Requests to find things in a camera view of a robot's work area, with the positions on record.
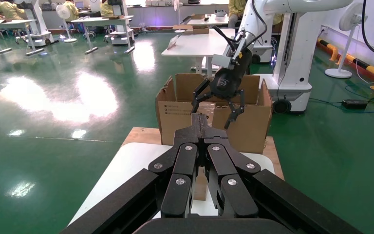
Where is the white work table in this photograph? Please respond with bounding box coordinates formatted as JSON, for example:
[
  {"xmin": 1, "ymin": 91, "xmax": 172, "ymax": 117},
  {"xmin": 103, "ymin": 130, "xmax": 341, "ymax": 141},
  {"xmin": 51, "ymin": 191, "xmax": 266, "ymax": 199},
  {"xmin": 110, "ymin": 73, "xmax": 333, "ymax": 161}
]
[
  {"xmin": 161, "ymin": 28, "xmax": 236, "ymax": 77},
  {"xmin": 71, "ymin": 15, "xmax": 135, "ymax": 55},
  {"xmin": 0, "ymin": 19, "xmax": 45, "ymax": 57},
  {"xmin": 180, "ymin": 14, "xmax": 229, "ymax": 29}
]

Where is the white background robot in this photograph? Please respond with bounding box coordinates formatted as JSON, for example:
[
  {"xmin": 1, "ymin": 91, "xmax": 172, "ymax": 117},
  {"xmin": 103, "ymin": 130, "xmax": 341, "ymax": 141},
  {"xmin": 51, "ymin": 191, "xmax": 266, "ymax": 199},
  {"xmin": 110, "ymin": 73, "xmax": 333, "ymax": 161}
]
[
  {"xmin": 14, "ymin": 0, "xmax": 55, "ymax": 47},
  {"xmin": 108, "ymin": 0, "xmax": 135, "ymax": 45},
  {"xmin": 251, "ymin": 32, "xmax": 275, "ymax": 64}
]

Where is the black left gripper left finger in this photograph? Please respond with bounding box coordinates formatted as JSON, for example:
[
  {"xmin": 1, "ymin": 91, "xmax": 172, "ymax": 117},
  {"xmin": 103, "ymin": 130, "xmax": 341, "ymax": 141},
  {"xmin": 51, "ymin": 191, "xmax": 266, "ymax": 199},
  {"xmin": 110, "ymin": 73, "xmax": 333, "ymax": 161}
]
[{"xmin": 61, "ymin": 114, "xmax": 202, "ymax": 234}]

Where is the long white counter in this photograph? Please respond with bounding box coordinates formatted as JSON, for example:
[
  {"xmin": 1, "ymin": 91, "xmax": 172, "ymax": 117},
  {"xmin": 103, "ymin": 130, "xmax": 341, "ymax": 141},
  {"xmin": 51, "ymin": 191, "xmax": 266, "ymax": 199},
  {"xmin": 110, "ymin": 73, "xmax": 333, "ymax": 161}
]
[{"xmin": 126, "ymin": 3, "xmax": 229, "ymax": 28}]

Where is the white robot torso and base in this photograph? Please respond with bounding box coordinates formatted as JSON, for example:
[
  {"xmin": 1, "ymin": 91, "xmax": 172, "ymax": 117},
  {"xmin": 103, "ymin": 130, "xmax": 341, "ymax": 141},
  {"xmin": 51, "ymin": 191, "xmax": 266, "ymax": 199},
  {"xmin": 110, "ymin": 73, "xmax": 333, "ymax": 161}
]
[{"xmin": 253, "ymin": 11, "xmax": 323, "ymax": 114}]

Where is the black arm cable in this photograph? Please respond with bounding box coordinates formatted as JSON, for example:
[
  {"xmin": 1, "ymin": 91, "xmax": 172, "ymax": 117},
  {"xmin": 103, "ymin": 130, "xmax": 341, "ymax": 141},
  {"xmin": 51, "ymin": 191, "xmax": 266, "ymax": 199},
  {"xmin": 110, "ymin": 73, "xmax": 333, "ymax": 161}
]
[{"xmin": 212, "ymin": 0, "xmax": 268, "ymax": 51}]

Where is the clear plastic bag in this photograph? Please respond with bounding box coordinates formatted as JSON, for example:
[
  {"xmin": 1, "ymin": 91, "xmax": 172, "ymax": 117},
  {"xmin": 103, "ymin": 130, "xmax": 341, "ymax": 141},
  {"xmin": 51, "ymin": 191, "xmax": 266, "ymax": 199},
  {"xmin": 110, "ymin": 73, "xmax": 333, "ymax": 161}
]
[{"xmin": 167, "ymin": 35, "xmax": 180, "ymax": 50}]

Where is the white standing fan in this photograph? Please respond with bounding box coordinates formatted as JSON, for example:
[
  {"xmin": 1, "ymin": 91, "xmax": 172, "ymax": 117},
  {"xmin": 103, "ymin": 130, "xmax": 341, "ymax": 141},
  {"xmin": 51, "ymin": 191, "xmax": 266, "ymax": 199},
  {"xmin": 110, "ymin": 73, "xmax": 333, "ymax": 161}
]
[
  {"xmin": 56, "ymin": 4, "xmax": 77, "ymax": 43},
  {"xmin": 174, "ymin": 0, "xmax": 187, "ymax": 34},
  {"xmin": 324, "ymin": 2, "xmax": 366, "ymax": 79}
]

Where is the black power adapter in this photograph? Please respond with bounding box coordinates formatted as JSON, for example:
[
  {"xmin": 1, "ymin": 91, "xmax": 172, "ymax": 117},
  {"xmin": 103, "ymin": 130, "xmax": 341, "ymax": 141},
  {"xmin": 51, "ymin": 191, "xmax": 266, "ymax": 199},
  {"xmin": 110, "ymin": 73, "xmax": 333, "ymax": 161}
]
[{"xmin": 341, "ymin": 99, "xmax": 368, "ymax": 110}]

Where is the light grey wrist camera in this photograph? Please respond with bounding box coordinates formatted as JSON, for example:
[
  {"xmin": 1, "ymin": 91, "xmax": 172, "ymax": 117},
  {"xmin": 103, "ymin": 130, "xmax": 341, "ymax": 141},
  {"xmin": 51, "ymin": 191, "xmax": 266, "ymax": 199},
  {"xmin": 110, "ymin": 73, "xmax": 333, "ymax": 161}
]
[{"xmin": 211, "ymin": 53, "xmax": 241, "ymax": 70}]

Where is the big open cardboard box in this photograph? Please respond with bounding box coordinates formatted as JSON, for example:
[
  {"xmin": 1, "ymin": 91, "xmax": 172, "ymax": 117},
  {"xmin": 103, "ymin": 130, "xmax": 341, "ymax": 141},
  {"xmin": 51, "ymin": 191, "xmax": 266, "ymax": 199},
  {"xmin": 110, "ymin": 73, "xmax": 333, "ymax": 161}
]
[{"xmin": 155, "ymin": 73, "xmax": 273, "ymax": 155}]

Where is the small narrow cardboard box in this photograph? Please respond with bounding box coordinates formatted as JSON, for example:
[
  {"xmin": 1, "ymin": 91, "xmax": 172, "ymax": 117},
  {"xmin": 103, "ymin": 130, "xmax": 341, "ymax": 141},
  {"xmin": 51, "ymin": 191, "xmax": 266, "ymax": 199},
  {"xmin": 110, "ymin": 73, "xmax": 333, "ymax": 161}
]
[{"xmin": 193, "ymin": 102, "xmax": 216, "ymax": 201}]

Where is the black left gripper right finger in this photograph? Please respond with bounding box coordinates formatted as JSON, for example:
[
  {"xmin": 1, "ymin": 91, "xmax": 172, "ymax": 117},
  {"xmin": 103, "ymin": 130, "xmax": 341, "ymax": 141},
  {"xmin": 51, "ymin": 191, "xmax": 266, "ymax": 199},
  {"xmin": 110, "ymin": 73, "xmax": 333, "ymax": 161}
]
[{"xmin": 200, "ymin": 114, "xmax": 362, "ymax": 234}]

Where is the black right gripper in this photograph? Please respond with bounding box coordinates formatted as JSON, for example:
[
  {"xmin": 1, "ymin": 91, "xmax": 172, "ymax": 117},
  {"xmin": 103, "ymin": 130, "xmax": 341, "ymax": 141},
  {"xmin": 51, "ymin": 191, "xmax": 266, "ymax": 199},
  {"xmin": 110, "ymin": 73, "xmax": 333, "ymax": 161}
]
[{"xmin": 190, "ymin": 47, "xmax": 254, "ymax": 130}]

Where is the blue floor cable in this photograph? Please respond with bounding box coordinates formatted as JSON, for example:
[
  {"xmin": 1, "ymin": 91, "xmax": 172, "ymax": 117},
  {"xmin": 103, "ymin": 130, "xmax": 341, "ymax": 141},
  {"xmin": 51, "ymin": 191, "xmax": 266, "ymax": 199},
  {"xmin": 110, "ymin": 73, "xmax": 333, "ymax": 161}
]
[{"xmin": 309, "ymin": 97, "xmax": 374, "ymax": 114}]

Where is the low open cardboard box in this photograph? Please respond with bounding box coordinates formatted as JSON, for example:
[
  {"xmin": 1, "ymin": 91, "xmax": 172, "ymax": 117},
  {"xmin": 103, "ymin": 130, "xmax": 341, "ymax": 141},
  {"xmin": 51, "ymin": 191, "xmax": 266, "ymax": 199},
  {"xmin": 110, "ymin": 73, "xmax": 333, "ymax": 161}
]
[{"xmin": 173, "ymin": 24, "xmax": 210, "ymax": 35}]

